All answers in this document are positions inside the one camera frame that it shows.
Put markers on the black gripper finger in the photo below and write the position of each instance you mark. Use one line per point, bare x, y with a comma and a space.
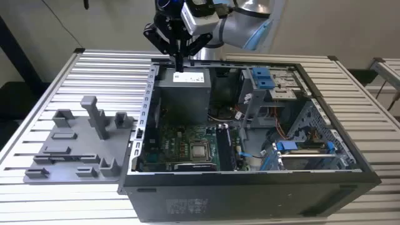
158, 37
200, 44

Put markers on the RAM stick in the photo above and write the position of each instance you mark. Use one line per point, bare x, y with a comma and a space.
67, 158
231, 152

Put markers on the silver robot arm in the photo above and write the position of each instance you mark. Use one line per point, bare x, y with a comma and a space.
238, 35

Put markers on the black empty RAM slot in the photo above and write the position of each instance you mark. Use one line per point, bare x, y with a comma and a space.
223, 150

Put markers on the blue drive bay latch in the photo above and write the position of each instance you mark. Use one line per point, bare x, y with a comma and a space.
262, 77

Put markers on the grey power supply unit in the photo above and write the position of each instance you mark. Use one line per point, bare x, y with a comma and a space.
184, 103

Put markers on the black hanging rod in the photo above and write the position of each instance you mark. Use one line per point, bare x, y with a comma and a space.
86, 3

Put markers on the grey metal drive cage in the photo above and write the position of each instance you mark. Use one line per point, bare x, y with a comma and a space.
255, 100

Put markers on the green motherboard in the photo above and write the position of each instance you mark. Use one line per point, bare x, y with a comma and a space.
175, 140

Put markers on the silver CPU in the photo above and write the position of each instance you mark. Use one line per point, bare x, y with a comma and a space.
200, 152

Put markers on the grey parts rack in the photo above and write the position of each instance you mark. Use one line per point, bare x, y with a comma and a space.
82, 140

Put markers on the hard disk in blue carrier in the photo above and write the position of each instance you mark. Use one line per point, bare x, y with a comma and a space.
287, 145

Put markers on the black graphics card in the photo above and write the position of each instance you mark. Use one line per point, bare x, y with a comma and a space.
195, 167

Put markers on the black box behind table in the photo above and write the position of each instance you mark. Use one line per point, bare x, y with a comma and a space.
363, 77

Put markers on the metal slat side table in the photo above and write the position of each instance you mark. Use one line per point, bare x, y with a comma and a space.
391, 68

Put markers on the black PC case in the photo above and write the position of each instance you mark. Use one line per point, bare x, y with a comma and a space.
234, 199

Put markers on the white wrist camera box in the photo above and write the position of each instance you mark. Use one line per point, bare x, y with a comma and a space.
200, 23

